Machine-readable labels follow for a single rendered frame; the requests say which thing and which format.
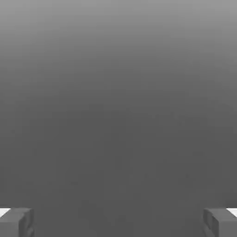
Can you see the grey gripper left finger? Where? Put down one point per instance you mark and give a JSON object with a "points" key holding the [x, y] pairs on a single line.
{"points": [[14, 222]]}

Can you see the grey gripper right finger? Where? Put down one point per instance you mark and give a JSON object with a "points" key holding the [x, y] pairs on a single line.
{"points": [[222, 222]]}

